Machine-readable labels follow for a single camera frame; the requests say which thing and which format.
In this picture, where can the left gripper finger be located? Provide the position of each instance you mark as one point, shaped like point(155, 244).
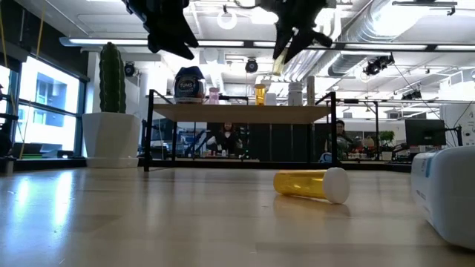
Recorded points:
point(185, 31)
point(167, 41)

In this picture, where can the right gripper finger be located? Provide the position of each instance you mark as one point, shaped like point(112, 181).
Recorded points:
point(282, 37)
point(304, 39)

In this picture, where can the Tums bottle blue cap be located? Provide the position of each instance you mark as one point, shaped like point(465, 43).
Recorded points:
point(189, 87)

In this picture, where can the tall thin vial white cap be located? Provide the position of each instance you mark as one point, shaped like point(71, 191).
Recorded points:
point(310, 91)

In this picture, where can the white bottle grey label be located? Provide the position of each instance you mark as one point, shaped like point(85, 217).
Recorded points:
point(295, 94)

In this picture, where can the orange vial white cap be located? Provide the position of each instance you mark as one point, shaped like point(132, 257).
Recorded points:
point(260, 96)

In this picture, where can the pink transparent vial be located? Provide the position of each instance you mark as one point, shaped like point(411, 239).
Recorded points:
point(214, 97)

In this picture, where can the white bottle blue label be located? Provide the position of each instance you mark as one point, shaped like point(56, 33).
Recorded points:
point(449, 193)

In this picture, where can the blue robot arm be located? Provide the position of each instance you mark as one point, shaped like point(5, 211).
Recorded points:
point(193, 142)

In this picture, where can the black round ceiling speaker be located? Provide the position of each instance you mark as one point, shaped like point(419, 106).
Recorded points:
point(129, 69)
point(251, 66)

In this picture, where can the long overhead light bar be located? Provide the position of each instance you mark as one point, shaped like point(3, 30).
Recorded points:
point(111, 42)

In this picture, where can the green cactus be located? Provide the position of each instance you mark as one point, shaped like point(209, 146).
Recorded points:
point(112, 78)

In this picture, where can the black track spotlight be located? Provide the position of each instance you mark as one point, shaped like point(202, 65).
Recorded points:
point(412, 95)
point(376, 66)

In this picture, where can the person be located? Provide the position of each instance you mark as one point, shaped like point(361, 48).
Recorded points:
point(339, 139)
point(226, 141)

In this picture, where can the white planter pot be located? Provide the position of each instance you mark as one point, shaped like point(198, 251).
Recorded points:
point(111, 141)

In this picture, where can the blue white round object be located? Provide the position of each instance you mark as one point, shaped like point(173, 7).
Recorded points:
point(326, 158)

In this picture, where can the small green potted plant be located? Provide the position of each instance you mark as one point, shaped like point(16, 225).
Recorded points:
point(386, 137)

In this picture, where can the window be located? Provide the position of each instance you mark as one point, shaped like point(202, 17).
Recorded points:
point(48, 122)

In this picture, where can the amber vial white cap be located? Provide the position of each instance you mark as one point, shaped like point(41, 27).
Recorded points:
point(297, 183)

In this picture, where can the black computer monitor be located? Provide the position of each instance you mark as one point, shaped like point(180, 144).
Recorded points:
point(425, 132)

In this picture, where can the silver ventilation duct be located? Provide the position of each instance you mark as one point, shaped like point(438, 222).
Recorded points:
point(371, 26)

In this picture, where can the wooden shelf black frame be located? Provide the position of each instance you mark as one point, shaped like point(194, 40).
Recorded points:
point(241, 114)

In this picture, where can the black ceiling rail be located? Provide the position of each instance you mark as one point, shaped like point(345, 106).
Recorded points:
point(423, 3)

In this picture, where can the black aluminium table frame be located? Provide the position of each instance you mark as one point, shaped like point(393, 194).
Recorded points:
point(208, 164)

